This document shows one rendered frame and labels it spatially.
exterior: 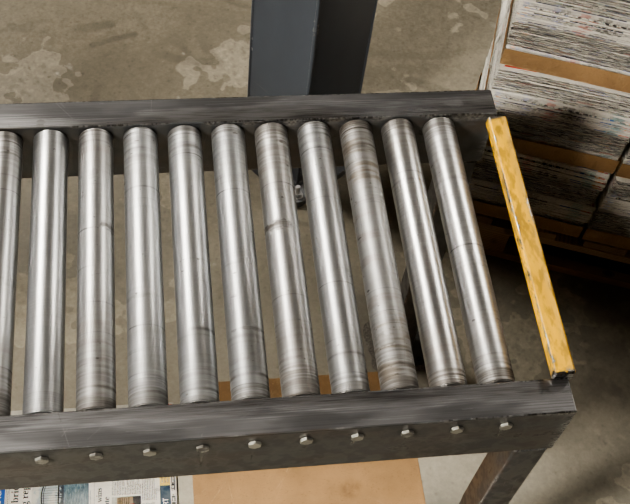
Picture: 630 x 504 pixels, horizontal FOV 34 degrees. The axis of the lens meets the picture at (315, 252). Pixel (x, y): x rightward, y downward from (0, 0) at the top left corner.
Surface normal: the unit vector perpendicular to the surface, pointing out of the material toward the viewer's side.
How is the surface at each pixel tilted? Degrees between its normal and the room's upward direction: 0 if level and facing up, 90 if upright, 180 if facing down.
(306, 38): 90
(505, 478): 90
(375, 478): 0
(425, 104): 0
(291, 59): 90
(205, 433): 0
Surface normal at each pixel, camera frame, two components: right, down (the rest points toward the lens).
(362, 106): 0.08, -0.54
